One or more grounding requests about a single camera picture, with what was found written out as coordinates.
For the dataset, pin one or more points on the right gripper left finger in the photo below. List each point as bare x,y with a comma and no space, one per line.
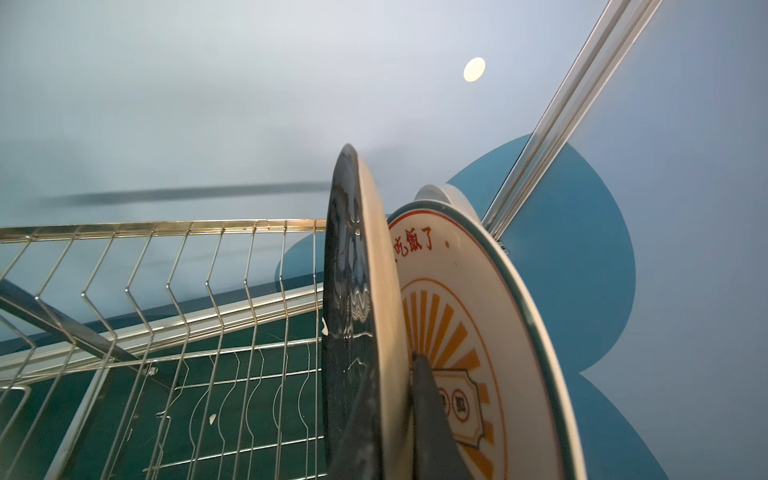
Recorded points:
353,430

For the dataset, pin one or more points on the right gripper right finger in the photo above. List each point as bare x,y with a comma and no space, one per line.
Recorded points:
435,432

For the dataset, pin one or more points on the black glossy plate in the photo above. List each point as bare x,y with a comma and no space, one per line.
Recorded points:
362,310

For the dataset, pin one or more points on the orange sunburst plate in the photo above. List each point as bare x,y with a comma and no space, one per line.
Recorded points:
474,327

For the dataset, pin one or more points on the rear aluminium frame bar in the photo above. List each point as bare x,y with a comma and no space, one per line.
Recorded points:
45,362

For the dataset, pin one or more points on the chrome wire dish rack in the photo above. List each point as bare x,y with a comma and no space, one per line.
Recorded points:
162,350

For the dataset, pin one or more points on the right aluminium frame post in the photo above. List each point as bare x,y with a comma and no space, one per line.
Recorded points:
615,32

